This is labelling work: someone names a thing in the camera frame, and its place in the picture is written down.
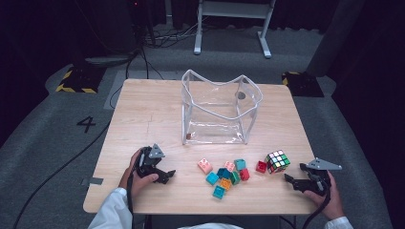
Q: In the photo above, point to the teal green toy brick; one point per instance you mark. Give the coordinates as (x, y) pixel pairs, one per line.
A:
(240, 164)

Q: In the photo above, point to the gray flat stand base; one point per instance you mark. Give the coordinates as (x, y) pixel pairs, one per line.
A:
(108, 59)

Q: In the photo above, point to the clear plastic bag white trim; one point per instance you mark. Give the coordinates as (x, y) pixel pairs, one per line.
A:
(210, 130)

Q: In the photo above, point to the dark round table disc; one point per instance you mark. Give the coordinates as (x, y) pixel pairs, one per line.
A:
(241, 95)

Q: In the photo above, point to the gray tape strip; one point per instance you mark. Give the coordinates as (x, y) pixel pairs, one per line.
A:
(92, 181)

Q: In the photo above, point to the black base yellow striped edge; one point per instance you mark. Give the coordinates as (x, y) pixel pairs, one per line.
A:
(81, 79)
(302, 84)

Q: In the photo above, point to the person's right hand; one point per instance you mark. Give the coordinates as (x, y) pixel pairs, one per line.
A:
(332, 203)

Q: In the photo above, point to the person's left hand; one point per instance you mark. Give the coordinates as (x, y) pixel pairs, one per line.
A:
(133, 183)

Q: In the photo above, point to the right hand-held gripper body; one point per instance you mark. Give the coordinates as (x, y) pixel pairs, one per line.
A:
(318, 183)

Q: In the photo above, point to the small pink toy brick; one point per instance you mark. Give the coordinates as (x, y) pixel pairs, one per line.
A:
(229, 165)

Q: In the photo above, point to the cyan toy brick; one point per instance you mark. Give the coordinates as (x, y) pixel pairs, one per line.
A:
(212, 178)
(218, 192)

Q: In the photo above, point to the person's white shirt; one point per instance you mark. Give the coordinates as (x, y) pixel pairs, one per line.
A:
(210, 226)

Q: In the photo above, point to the multicoloured puzzle cube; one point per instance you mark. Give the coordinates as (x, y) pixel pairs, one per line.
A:
(277, 161)

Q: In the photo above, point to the dark equipment rack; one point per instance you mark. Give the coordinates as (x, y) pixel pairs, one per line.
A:
(140, 19)

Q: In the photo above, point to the gray column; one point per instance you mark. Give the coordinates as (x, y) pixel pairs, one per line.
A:
(334, 35)

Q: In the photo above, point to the orange toy brick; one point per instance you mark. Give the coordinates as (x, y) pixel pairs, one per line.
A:
(225, 183)

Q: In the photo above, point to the dark blue toy brick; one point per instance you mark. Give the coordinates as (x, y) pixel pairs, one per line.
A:
(223, 173)

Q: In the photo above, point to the large pink toy brick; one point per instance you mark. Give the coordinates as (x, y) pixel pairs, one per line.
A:
(204, 165)

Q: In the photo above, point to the white metal stand frame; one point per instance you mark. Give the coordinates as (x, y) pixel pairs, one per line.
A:
(234, 9)

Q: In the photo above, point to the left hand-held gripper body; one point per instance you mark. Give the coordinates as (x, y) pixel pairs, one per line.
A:
(148, 162)

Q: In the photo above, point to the red toy brick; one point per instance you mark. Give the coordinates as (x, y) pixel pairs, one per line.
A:
(261, 166)
(244, 174)

